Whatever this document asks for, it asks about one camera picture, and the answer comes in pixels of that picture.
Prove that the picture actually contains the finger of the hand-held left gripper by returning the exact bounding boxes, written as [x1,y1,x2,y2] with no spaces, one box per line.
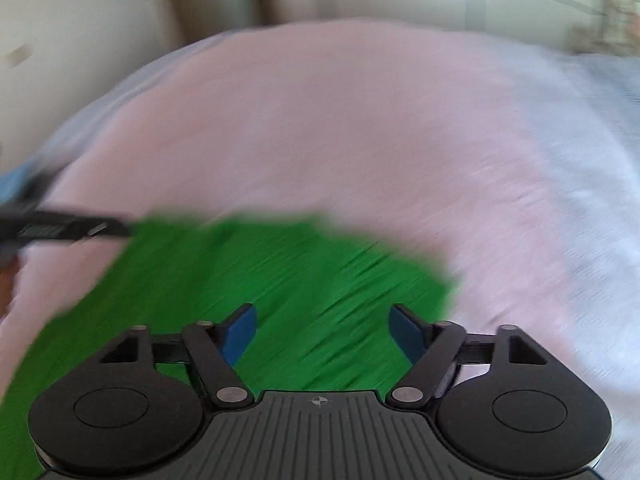
[0,205,135,260]

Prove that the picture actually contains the beige door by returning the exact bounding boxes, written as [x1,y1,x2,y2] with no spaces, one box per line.
[65,0,188,78]

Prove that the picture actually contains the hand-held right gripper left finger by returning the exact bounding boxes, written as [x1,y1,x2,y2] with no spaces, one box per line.
[100,303,259,409]

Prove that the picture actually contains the wall switch plate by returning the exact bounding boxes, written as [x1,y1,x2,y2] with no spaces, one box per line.
[4,45,33,67]

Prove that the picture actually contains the green knit sweater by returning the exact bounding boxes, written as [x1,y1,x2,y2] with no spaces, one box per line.
[0,212,463,480]

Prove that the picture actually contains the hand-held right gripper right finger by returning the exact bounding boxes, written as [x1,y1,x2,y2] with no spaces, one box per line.
[388,303,549,409]

